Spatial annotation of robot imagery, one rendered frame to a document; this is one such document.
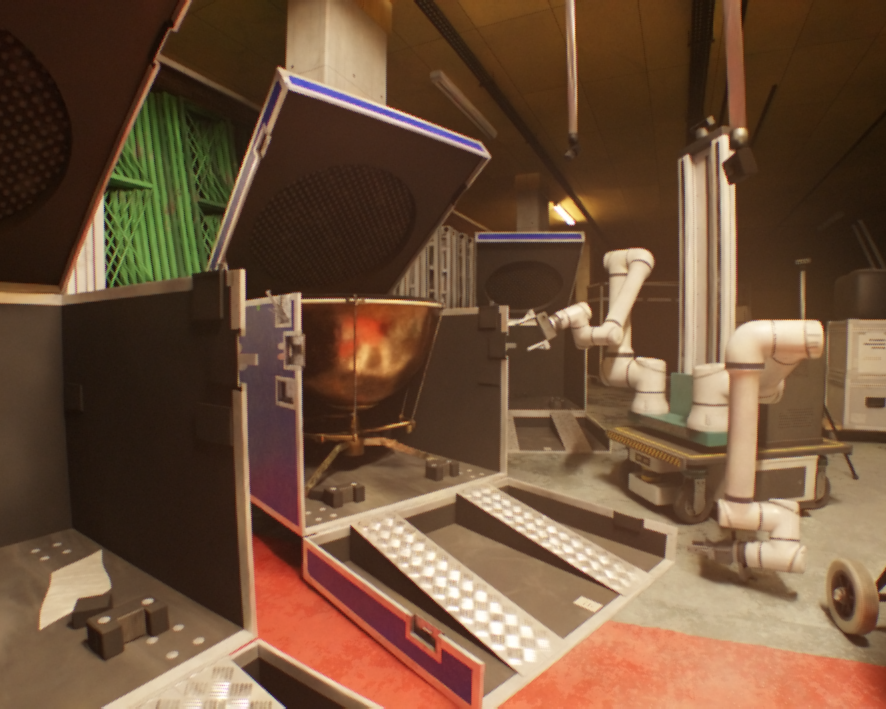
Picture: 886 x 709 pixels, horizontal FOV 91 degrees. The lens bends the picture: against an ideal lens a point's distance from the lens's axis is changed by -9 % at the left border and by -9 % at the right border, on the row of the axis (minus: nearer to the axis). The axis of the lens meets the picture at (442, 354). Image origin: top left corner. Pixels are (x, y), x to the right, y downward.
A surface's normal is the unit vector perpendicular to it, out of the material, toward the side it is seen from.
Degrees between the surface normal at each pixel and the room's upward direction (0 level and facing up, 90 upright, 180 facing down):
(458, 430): 90
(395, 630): 90
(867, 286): 88
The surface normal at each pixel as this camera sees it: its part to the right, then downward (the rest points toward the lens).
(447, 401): -0.74, 0.03
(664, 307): 0.07, 0.04
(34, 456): 0.85, 0.02
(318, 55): -0.44, 0.04
